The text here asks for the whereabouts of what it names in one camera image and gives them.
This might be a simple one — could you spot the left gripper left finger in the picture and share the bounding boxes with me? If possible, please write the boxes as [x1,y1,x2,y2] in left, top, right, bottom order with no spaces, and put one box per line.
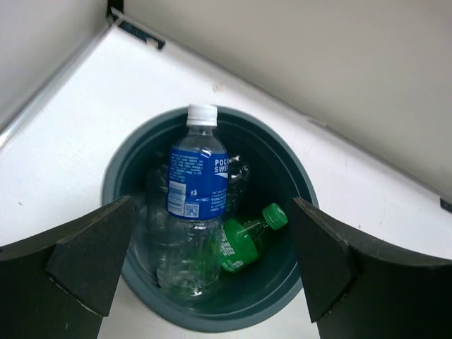
[1,196,138,338]

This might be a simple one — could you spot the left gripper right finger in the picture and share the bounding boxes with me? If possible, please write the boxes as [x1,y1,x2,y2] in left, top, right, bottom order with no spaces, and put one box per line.
[292,198,451,338]

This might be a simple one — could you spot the green plastic soda bottle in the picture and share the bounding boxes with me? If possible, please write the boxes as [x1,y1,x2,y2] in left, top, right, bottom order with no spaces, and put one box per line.
[220,203,288,273]

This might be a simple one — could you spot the Pocari Sweat clear bottle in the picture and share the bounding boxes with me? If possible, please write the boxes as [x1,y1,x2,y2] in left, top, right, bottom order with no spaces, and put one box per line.
[156,104,229,300]

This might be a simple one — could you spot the clear crushed plastic bottle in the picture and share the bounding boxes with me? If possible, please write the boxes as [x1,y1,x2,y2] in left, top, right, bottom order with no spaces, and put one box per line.
[223,155,250,219]

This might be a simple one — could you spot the clear bottle blue label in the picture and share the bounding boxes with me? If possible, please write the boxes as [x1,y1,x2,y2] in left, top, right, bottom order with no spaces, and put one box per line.
[145,162,168,211]

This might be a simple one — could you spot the dark teal plastic bin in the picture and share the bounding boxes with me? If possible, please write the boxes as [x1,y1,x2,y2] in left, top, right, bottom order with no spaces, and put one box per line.
[101,107,318,333]

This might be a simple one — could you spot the aluminium frame rail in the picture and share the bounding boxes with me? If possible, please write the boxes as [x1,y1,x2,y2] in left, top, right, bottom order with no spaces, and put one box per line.
[1,1,111,147]

